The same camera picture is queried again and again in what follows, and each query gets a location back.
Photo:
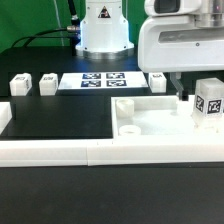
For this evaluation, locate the metal cable connector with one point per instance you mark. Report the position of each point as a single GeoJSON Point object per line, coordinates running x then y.
{"type": "Point", "coordinates": [73, 29]}

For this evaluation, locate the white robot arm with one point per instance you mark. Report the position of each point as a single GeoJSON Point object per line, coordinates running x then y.
{"type": "Point", "coordinates": [105, 31]}

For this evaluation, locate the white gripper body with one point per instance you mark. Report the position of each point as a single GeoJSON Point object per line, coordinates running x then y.
{"type": "Point", "coordinates": [175, 44]}

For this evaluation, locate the white square tabletop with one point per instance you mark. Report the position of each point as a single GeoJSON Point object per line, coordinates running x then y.
{"type": "Point", "coordinates": [147, 116]}

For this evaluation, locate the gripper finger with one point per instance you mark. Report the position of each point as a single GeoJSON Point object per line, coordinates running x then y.
{"type": "Point", "coordinates": [175, 78]}

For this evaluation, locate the white marker sheet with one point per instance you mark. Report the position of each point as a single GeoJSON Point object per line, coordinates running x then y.
{"type": "Point", "coordinates": [103, 80]}

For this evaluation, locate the white U-shaped fence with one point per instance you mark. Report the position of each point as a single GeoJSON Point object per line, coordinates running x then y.
{"type": "Point", "coordinates": [113, 151]}

